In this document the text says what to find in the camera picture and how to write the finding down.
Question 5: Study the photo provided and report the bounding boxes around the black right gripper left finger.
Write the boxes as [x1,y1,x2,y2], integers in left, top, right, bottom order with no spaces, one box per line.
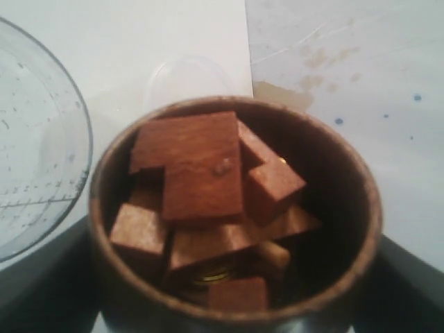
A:
[1,216,107,332]

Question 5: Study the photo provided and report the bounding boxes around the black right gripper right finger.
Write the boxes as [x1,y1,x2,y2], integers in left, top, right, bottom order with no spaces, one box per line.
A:
[350,236,443,332]

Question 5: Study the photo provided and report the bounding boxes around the brown wooden cup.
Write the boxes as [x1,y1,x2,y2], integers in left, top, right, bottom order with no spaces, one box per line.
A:
[89,96,382,332]

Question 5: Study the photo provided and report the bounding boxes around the clear glass with tea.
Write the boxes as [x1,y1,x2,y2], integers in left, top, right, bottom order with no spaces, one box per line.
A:
[1,19,93,261]

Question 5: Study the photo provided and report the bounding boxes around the translucent white plastic container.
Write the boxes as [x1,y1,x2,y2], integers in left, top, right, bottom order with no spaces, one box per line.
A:
[143,55,234,112]

